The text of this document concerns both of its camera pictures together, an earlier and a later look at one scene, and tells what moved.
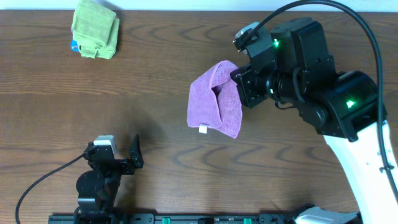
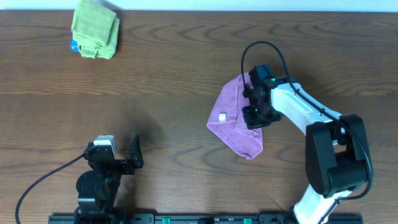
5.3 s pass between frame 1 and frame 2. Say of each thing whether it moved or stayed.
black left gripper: stayed
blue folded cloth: stayed
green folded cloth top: stayed
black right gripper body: moved
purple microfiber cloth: moved
